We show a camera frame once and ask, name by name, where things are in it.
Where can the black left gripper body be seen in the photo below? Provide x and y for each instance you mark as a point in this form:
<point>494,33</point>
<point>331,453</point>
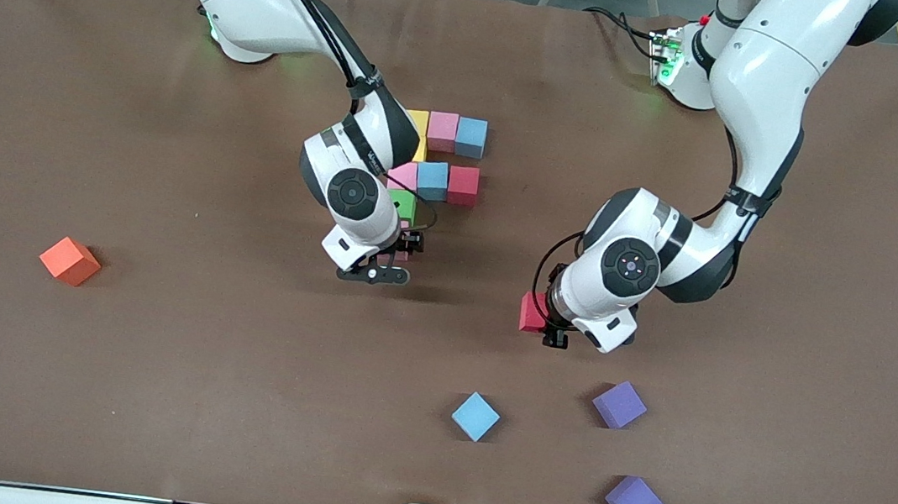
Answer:
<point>552,315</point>

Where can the pink foam block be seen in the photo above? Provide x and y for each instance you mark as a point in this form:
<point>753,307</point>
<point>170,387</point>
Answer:
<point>442,131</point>
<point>402,257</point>
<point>405,179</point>

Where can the red foam block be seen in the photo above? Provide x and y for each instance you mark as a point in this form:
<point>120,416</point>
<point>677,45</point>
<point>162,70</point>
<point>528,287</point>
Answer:
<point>463,186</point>
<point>532,312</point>

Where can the green foam block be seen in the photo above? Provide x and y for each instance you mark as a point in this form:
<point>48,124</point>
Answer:
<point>406,206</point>

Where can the blue foam block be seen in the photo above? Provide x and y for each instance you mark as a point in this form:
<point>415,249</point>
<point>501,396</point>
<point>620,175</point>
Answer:
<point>475,416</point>
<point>470,138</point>
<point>432,181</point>

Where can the purple foam block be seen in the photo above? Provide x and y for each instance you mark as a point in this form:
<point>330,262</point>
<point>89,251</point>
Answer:
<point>634,501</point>
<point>618,403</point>

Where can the yellow foam block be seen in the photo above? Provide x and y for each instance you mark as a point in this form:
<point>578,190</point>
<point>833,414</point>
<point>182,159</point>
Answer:
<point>422,150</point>
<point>420,120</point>

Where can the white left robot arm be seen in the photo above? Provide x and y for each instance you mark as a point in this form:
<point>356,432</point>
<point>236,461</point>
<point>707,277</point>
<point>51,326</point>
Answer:
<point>766,68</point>

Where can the orange foam block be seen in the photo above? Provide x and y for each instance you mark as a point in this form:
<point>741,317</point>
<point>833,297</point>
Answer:
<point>69,259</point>

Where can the brown table cover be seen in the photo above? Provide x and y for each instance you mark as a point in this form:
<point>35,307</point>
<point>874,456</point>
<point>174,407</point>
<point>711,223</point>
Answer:
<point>46,155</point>

